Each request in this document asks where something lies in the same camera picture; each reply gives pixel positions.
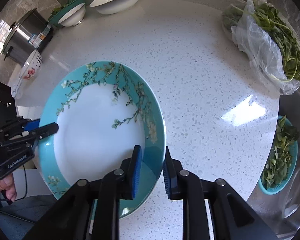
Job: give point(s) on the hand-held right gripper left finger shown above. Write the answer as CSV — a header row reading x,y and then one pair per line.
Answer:
x,y
136,172

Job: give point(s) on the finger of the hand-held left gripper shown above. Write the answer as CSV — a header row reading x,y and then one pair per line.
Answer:
x,y
32,123
48,128

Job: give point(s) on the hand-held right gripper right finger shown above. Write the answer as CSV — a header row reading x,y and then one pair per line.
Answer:
x,y
168,177

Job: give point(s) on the dark-rimmed grey plate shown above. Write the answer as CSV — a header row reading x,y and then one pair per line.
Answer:
x,y
16,87

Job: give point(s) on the large teal floral plate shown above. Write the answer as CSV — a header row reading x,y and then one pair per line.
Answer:
x,y
95,135

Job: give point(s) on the black-rimmed floral bowl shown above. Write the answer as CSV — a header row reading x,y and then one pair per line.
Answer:
x,y
31,67

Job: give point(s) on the small white bowl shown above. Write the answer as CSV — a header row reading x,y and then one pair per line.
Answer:
x,y
73,17

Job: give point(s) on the person's left hand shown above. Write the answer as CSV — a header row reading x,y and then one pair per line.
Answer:
x,y
2,187

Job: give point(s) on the person's jeans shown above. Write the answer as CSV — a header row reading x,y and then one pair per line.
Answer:
x,y
20,220

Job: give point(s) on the stainless steel rice cooker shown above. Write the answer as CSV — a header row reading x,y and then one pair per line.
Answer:
x,y
22,37

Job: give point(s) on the teal plastic colander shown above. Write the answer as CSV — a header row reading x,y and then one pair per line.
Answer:
x,y
270,190

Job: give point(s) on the teal plastic basin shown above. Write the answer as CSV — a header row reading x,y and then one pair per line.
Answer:
x,y
54,19

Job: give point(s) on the loose leafy greens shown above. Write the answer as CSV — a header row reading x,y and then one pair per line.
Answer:
x,y
280,150

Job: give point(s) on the green vegetable stems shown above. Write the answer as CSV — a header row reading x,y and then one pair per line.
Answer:
x,y
58,10

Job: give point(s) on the clear plastic bag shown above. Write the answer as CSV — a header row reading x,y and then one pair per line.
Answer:
x,y
260,45

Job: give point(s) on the wrapped dark green vegetables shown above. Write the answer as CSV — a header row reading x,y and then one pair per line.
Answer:
x,y
230,20

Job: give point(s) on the leafy greens bunch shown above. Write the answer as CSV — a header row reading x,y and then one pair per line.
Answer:
x,y
287,42

